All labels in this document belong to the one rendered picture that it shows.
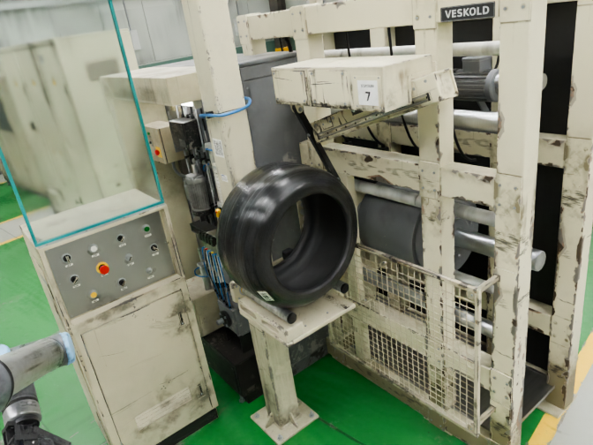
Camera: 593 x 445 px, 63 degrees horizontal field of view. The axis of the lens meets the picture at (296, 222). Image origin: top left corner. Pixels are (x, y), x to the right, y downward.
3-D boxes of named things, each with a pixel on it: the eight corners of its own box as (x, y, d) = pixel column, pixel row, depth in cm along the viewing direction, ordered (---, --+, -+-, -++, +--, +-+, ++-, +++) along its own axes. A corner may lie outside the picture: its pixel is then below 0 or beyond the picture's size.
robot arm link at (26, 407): (30, 421, 139) (46, 397, 137) (33, 435, 136) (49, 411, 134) (-4, 423, 133) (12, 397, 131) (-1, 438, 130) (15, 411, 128)
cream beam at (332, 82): (274, 104, 202) (269, 68, 196) (320, 92, 215) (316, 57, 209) (384, 114, 156) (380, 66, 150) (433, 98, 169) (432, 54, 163)
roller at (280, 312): (241, 295, 213) (239, 286, 211) (250, 290, 216) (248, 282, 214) (288, 326, 187) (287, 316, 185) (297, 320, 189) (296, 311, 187)
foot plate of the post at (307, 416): (250, 418, 264) (249, 411, 263) (288, 391, 279) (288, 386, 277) (279, 446, 244) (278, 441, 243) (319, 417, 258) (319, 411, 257)
